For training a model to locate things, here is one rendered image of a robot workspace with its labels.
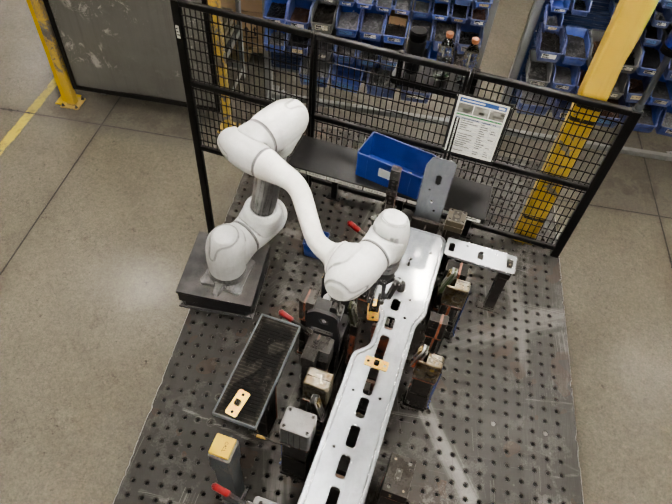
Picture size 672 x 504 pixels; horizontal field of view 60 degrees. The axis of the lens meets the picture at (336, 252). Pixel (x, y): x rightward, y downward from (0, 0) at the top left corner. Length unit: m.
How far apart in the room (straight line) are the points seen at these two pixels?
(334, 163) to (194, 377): 1.09
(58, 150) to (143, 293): 1.43
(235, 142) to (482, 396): 1.37
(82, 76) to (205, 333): 2.68
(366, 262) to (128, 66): 3.20
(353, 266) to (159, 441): 1.13
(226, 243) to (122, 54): 2.38
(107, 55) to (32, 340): 2.00
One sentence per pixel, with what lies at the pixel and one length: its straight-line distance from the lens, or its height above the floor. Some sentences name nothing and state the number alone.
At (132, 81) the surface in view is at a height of 0.28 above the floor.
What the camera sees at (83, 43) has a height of 0.54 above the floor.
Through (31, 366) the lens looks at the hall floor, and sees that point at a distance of 3.43.
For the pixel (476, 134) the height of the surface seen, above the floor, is 1.28.
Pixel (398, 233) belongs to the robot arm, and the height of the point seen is 1.66.
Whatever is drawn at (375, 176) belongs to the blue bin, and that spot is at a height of 1.07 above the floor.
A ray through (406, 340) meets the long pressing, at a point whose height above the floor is 1.00.
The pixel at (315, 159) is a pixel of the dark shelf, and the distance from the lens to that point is 2.63.
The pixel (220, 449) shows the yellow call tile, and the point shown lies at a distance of 1.75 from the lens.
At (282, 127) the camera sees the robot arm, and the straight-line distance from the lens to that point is 1.86.
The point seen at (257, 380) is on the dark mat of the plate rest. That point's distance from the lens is 1.82.
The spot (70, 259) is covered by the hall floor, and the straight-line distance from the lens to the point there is 3.77.
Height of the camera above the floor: 2.79
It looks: 51 degrees down
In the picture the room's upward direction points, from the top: 6 degrees clockwise
